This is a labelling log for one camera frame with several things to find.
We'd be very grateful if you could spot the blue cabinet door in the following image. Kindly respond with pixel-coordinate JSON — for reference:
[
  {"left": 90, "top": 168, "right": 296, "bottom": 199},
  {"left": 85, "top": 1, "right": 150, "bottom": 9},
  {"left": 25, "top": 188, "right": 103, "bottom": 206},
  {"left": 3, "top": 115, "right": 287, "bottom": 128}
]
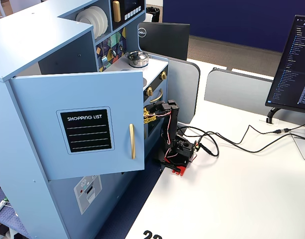
[{"left": 8, "top": 70, "right": 146, "bottom": 181}]

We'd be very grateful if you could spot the grey rounded desk divider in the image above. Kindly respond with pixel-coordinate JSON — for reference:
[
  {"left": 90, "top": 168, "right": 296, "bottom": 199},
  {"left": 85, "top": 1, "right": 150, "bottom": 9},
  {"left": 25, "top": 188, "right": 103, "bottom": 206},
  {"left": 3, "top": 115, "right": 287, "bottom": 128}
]
[{"left": 148, "top": 53, "right": 201, "bottom": 125}]

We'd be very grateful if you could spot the red table clamp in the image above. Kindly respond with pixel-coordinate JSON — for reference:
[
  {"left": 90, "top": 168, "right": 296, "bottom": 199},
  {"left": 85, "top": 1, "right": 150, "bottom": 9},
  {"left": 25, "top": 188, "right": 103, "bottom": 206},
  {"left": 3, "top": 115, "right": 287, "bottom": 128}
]
[{"left": 172, "top": 165, "right": 188, "bottom": 177}]

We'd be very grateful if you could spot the steel pot with lid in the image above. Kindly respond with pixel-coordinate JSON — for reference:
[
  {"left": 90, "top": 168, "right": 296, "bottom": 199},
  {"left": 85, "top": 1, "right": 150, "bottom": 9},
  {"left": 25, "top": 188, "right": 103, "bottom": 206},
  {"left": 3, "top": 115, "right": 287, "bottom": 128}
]
[{"left": 125, "top": 50, "right": 150, "bottom": 69}]

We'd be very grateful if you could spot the black shopping list sticker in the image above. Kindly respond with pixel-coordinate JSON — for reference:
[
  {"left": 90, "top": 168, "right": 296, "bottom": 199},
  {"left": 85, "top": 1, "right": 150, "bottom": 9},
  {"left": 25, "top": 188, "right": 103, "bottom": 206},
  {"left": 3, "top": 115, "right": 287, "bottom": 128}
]
[{"left": 56, "top": 106, "right": 115, "bottom": 155}]

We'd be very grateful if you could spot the steel slotted spatula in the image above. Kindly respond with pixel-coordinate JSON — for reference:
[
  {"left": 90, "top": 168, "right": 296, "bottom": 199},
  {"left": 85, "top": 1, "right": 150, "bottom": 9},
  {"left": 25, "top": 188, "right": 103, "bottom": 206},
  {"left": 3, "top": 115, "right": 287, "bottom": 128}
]
[{"left": 101, "top": 41, "right": 109, "bottom": 67}]

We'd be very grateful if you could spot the steel ladle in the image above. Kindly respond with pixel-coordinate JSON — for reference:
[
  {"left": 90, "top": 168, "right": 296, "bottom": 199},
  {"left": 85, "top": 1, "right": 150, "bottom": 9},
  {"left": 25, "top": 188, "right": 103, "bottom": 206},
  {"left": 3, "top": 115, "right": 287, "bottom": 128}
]
[{"left": 109, "top": 39, "right": 118, "bottom": 58}]

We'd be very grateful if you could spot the black Dell monitor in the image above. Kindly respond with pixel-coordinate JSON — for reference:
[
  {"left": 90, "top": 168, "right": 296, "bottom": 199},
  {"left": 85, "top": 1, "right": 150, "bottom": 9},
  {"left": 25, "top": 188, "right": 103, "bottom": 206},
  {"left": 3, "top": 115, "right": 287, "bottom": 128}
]
[{"left": 137, "top": 21, "right": 191, "bottom": 62}]

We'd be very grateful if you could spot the grey low desk divider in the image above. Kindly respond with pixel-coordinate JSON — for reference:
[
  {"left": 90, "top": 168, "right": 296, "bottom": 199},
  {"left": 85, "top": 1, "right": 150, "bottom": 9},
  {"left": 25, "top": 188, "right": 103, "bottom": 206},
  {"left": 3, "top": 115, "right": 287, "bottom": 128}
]
[{"left": 203, "top": 67, "right": 305, "bottom": 128}]

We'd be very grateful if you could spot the grey ice dispenser sticker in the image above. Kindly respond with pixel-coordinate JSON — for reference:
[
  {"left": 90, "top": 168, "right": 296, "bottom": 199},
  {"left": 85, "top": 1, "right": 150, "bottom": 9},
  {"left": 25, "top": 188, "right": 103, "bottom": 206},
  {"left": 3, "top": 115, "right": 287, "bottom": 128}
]
[{"left": 73, "top": 175, "right": 102, "bottom": 216}]

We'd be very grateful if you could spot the black bin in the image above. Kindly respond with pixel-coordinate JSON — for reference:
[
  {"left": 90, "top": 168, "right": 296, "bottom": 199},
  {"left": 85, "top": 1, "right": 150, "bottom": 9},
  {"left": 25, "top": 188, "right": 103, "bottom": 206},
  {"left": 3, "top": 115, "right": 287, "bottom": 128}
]
[{"left": 145, "top": 6, "right": 160, "bottom": 23}]

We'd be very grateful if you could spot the black toy microwave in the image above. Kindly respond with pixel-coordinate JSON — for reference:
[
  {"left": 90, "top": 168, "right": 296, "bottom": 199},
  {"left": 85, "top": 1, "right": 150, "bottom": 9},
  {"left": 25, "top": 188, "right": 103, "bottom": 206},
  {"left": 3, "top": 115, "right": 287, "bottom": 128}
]
[{"left": 109, "top": 0, "right": 146, "bottom": 32}]

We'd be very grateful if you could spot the white toy plate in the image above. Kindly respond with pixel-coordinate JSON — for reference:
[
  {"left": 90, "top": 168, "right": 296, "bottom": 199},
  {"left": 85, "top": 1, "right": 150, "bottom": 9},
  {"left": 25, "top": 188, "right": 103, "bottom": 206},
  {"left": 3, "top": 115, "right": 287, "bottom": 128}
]
[
  {"left": 91, "top": 5, "right": 109, "bottom": 35},
  {"left": 85, "top": 7, "right": 105, "bottom": 38},
  {"left": 75, "top": 10, "right": 100, "bottom": 40}
]

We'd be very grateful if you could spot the black number sticker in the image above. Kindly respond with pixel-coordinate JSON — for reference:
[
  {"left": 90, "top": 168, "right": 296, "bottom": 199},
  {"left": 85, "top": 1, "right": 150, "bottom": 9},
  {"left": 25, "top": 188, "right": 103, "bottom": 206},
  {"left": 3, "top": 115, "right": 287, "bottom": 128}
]
[{"left": 142, "top": 230, "right": 163, "bottom": 239}]

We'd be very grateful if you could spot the blue toy kitchen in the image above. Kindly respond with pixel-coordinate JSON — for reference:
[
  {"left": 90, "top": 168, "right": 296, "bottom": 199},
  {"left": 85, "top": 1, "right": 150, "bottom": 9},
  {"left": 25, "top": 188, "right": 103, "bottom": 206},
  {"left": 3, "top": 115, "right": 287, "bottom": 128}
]
[{"left": 0, "top": 0, "right": 169, "bottom": 239}]

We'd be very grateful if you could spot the monitor showing code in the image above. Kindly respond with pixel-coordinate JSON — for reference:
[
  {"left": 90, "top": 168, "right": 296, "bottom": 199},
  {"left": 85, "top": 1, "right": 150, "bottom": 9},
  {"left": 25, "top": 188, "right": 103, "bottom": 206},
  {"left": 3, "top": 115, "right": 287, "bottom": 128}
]
[{"left": 265, "top": 14, "right": 305, "bottom": 116}]

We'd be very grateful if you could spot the silver flat stand plate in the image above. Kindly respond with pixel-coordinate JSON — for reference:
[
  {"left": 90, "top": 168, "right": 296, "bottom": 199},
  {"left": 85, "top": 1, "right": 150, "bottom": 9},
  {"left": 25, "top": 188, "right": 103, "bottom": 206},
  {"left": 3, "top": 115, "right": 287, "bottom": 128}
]
[{"left": 291, "top": 128, "right": 305, "bottom": 161}]

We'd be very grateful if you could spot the yellow twisted wire tag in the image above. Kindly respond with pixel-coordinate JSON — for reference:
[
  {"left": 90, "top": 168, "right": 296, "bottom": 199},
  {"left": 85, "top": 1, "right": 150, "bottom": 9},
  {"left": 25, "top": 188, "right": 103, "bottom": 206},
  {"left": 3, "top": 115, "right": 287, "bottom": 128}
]
[{"left": 143, "top": 107, "right": 157, "bottom": 124}]

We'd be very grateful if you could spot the gold oven handle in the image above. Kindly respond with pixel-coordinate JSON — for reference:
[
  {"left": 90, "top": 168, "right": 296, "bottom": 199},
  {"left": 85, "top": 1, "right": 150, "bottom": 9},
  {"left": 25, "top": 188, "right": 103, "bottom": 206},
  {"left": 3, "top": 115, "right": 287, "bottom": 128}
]
[{"left": 149, "top": 88, "right": 164, "bottom": 104}]

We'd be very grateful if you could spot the gold cabinet door handle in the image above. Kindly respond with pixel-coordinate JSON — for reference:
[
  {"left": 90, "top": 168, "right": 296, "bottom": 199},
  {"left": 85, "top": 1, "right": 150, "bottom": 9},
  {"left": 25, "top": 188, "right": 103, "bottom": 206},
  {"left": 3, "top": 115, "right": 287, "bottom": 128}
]
[{"left": 128, "top": 123, "right": 136, "bottom": 160}]

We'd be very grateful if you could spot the thin black USB cable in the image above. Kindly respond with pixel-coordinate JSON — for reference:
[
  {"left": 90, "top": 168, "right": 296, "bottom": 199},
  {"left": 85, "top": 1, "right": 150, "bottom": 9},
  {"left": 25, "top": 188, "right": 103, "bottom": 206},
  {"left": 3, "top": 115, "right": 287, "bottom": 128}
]
[{"left": 178, "top": 121, "right": 305, "bottom": 145}]

